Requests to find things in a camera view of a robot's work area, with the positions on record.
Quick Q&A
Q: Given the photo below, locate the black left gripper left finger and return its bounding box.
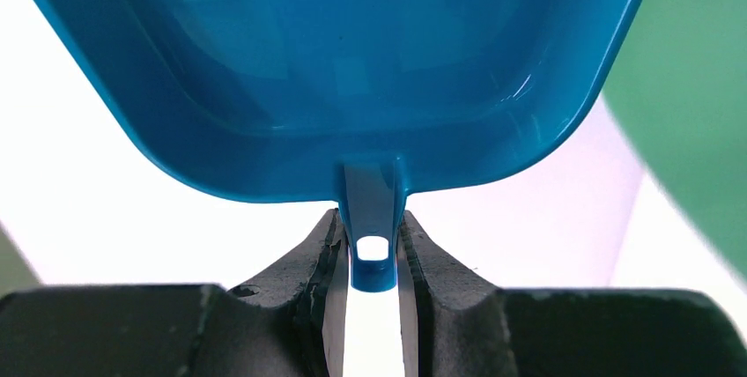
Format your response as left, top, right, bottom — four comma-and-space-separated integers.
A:
1, 209, 349, 376

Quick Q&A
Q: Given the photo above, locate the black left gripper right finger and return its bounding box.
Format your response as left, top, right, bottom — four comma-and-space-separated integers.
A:
397, 213, 746, 377

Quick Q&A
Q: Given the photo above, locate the blue plastic dustpan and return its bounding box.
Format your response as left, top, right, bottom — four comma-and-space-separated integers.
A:
34, 0, 641, 292

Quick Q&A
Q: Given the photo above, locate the green plastic bin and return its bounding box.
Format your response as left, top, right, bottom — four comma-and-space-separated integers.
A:
603, 0, 746, 275

